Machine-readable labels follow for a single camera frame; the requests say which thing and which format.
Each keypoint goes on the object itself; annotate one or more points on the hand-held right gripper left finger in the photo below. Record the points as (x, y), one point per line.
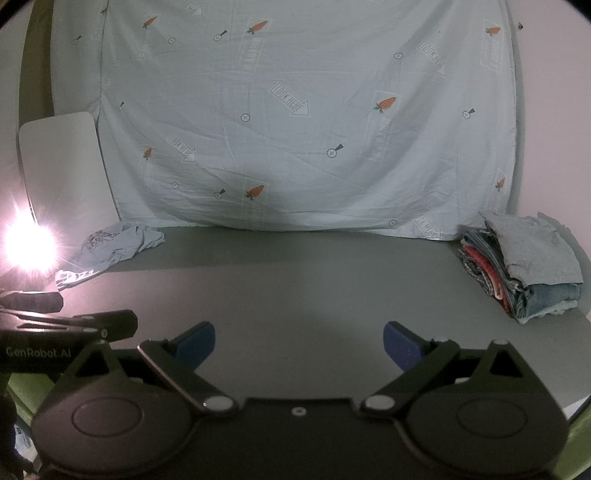
(198, 347)

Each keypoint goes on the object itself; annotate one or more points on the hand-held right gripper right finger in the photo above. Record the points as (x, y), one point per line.
(400, 347)

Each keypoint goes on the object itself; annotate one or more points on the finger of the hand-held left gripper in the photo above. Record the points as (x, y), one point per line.
(32, 301)
(111, 322)

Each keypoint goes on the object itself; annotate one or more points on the pale blue garment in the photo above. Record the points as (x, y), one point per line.
(120, 247)

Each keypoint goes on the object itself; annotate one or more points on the green cloth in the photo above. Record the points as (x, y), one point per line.
(25, 392)
(581, 443)

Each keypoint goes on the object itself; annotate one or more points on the patterned white cloth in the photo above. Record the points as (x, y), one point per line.
(74, 278)

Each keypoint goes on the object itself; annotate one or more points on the checkered folded cloth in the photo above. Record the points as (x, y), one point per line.
(475, 272)

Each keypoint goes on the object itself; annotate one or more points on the red folded cloth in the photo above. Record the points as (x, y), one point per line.
(485, 270)

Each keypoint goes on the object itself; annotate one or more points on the white rounded board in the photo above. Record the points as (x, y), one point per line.
(67, 170)

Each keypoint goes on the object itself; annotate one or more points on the carrot print bed sheet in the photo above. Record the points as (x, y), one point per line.
(304, 115)

